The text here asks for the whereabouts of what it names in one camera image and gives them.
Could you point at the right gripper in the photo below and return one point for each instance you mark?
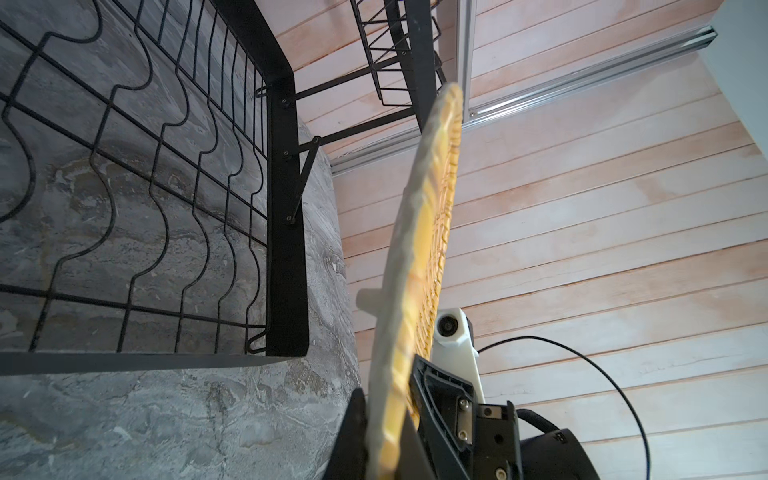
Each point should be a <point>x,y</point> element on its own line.
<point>463,438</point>

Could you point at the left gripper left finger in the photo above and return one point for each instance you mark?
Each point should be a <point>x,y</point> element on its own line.
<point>348,457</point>

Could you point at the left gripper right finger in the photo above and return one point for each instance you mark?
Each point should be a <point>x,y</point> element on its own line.
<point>414,463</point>

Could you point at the yellow woven round trivet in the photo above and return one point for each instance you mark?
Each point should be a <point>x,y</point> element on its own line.
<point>405,306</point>

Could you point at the black wire dish rack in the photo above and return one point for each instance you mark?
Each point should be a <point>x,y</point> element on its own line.
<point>154,158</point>

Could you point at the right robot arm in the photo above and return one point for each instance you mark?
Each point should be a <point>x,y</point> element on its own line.
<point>548,452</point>

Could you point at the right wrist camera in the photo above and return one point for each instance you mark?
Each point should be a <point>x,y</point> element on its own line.
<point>453,348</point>

